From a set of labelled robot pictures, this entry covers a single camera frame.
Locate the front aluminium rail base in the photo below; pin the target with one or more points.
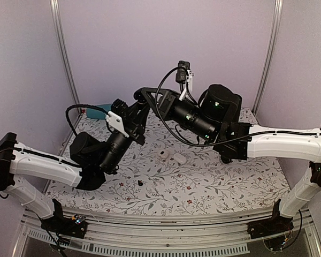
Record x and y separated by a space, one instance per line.
195 235

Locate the aluminium post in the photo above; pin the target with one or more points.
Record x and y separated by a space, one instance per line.
278 4
55 12

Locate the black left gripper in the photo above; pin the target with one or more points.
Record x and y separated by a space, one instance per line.
135 125

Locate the black glossy charging case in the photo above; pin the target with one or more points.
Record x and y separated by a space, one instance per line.
142 101

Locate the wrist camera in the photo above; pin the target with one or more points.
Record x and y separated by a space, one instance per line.
114 119
184 77

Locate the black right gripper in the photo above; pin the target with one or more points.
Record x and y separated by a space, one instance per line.
166 103

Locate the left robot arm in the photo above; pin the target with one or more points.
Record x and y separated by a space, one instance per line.
90 160

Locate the blue ceramic cup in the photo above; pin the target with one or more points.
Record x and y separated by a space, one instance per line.
96 114

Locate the left rear aluminium post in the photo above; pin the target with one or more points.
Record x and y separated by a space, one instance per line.
55 12

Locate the right rear aluminium post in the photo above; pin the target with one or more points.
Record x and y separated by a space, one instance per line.
278 4

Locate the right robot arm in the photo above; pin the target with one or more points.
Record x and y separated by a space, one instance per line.
216 120

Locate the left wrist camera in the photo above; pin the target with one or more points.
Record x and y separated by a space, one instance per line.
114 119

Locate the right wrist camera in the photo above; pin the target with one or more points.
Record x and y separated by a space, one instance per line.
184 77

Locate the beige earbud case with window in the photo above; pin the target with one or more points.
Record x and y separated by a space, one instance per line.
163 154

